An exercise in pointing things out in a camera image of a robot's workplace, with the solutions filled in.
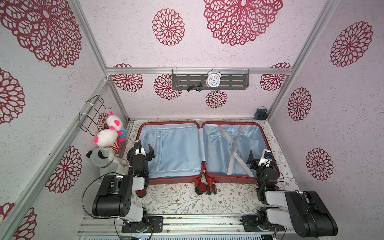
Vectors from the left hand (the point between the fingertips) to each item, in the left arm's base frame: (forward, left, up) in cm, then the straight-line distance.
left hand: (142, 146), depth 91 cm
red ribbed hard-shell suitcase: (+3, -45, -10) cm, 46 cm away
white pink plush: (+1, +17, +8) cm, 19 cm away
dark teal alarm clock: (+36, -85, -8) cm, 93 cm away
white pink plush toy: (+12, +17, +8) cm, 23 cm away
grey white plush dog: (-13, +15, +1) cm, 19 cm away
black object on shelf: (+30, -35, +20) cm, 50 cm away
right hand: (-6, -69, +3) cm, 69 cm away
